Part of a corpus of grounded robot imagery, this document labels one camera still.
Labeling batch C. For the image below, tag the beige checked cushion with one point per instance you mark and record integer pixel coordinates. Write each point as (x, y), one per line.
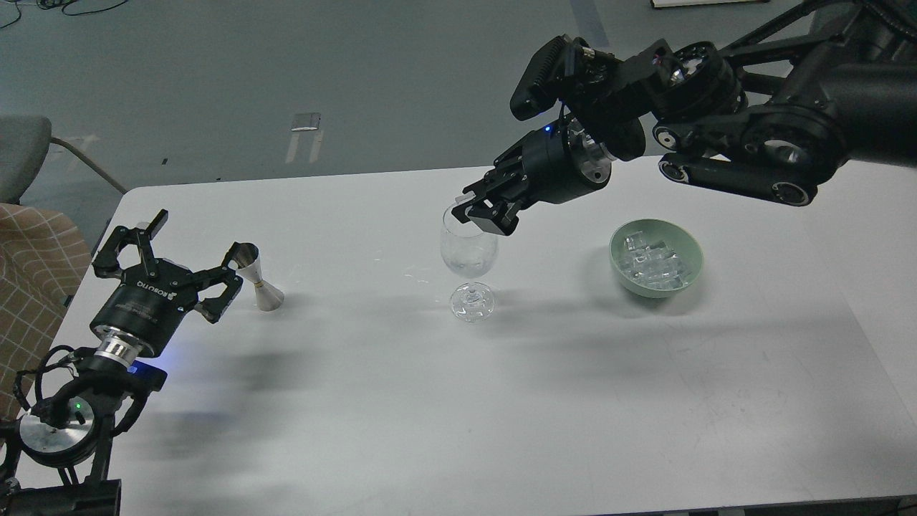
(43, 260)

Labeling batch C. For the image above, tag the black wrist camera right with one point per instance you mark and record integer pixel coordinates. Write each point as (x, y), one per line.
(541, 84)

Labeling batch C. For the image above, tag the green bowl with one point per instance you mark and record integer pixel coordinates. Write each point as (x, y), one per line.
(655, 230)

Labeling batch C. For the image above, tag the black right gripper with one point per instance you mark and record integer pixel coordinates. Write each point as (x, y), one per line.
(552, 166)

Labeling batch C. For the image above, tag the steel double jigger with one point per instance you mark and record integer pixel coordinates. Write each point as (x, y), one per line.
(247, 259)

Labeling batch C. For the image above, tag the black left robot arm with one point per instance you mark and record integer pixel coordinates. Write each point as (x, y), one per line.
(57, 453)

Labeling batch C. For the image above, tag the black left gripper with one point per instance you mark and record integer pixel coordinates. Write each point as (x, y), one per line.
(143, 301)

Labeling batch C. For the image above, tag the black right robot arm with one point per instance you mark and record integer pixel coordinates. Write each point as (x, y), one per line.
(763, 118)

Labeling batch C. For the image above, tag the grey chair left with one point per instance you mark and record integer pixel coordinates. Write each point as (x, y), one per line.
(25, 143)

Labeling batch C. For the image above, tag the clear wine glass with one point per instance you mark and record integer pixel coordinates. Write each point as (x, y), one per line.
(470, 253)

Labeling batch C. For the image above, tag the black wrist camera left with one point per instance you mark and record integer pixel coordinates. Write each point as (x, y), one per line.
(152, 377)

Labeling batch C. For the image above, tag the pile of clear ice cubes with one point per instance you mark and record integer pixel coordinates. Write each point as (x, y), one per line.
(654, 265)

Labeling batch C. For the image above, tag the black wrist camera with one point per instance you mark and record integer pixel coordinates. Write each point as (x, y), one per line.
(152, 377)
(541, 84)

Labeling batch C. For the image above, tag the clear ice cube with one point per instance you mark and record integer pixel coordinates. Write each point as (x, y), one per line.
(462, 200)

